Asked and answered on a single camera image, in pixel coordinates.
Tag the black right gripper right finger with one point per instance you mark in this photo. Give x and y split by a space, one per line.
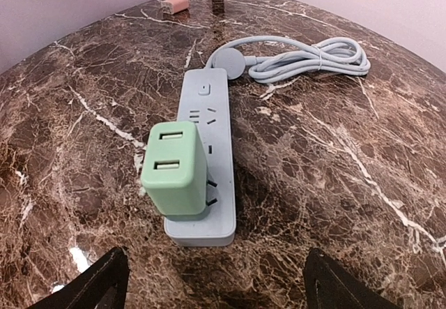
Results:
329 285

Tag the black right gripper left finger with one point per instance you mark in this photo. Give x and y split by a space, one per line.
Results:
103 285

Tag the pink USB charger plug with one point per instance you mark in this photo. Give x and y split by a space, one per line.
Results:
171 7

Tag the green dual USB charger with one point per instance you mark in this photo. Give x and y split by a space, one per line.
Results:
174 172

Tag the light blue power strip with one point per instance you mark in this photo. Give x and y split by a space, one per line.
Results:
204 100

